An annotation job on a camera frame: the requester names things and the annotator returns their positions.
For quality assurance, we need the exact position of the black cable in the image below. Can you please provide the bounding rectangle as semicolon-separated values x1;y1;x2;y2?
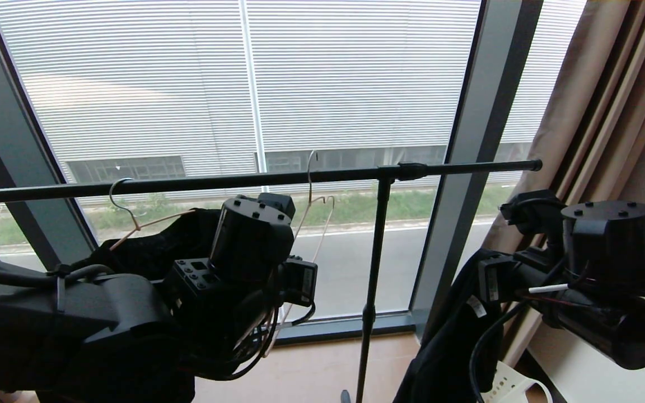
188;301;317;382
468;301;531;403

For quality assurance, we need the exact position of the window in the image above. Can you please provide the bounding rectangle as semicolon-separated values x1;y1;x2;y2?
0;0;587;345

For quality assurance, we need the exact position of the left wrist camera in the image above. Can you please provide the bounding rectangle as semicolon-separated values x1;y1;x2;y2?
256;192;319;307

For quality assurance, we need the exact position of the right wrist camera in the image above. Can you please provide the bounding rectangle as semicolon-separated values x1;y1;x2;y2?
476;189;567;306

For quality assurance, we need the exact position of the brown curtain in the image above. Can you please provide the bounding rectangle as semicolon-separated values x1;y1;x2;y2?
482;0;645;370

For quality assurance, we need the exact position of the black clothes rack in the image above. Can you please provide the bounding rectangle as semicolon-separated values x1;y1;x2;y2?
0;160;543;403

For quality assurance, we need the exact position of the pink clothes hanger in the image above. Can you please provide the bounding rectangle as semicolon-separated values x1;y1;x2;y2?
264;150;336;359
108;177;198;252

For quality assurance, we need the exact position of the black garment with pale cords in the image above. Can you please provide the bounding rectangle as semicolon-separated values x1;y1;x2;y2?
71;208;228;280

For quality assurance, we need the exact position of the white laundry basket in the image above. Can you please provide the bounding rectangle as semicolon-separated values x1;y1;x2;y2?
479;361;554;403

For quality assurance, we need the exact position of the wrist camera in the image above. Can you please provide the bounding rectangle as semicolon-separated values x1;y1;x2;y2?
256;192;319;307
476;189;567;306

